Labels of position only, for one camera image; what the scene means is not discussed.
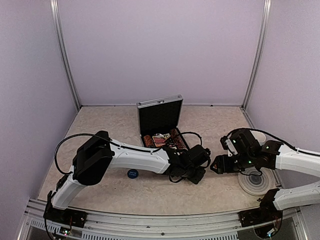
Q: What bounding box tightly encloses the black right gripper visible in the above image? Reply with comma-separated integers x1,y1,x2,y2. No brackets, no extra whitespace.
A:
210,152,255,175

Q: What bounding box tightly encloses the red playing card deck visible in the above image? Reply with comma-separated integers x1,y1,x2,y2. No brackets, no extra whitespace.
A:
152,133,171,147

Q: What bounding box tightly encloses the aluminium poker chip case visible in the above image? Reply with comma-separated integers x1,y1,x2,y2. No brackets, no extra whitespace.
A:
136,94,183,147

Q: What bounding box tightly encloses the blue round button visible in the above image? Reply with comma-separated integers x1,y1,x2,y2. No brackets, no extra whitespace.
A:
127,169,139,179

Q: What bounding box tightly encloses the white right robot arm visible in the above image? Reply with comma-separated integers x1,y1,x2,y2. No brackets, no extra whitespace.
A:
210,128,320,222

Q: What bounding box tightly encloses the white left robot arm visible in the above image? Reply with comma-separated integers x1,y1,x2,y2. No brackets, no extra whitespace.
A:
47,130,211,223

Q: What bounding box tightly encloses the dark red chip row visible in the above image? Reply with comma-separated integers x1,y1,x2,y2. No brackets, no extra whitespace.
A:
170,128,188,150

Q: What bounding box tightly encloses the grey striped plate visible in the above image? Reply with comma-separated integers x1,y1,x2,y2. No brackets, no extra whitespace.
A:
237,167,276,197

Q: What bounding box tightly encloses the light blue mug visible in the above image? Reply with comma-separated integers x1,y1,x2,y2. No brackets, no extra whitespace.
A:
251,130,266,141

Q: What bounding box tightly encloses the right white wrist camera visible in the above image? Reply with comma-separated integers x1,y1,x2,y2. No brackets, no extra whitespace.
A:
220,136,238,156

